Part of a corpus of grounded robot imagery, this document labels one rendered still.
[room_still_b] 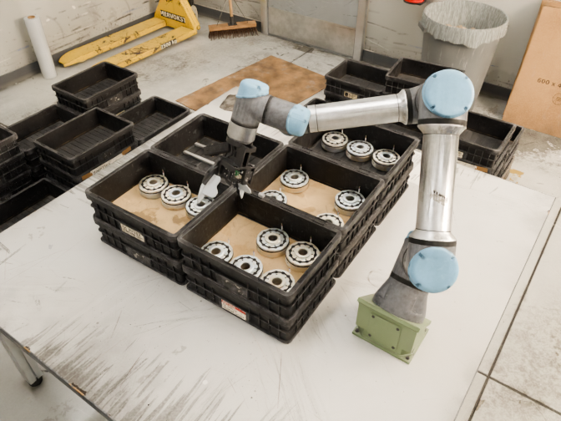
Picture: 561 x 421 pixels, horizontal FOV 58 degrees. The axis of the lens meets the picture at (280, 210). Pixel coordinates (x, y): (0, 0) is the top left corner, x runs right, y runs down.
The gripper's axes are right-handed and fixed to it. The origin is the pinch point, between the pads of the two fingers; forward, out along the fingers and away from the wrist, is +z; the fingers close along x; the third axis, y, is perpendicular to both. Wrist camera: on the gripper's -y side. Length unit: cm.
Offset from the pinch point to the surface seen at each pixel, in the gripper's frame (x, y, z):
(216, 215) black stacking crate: 8.9, -9.2, 12.1
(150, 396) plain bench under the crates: -24, 21, 46
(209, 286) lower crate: 0.2, 6.0, 26.4
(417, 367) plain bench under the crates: 35, 60, 24
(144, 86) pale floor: 126, -268, 60
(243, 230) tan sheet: 17.6, -4.7, 15.9
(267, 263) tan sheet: 15.0, 11.9, 17.1
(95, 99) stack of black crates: 39, -167, 35
